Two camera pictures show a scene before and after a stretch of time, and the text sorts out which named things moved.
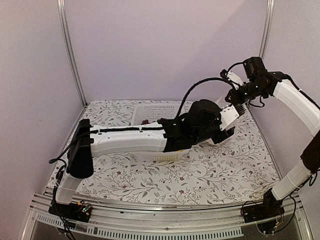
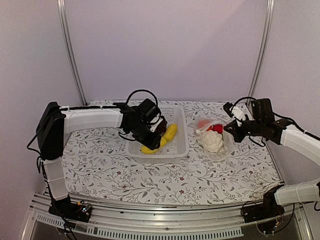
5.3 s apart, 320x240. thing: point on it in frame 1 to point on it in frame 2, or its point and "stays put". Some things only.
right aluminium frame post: (267, 26) stays put
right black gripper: (236, 100) to (234, 131)
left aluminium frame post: (61, 5) stays put
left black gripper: (224, 137) to (152, 143)
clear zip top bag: (222, 102) to (212, 140)
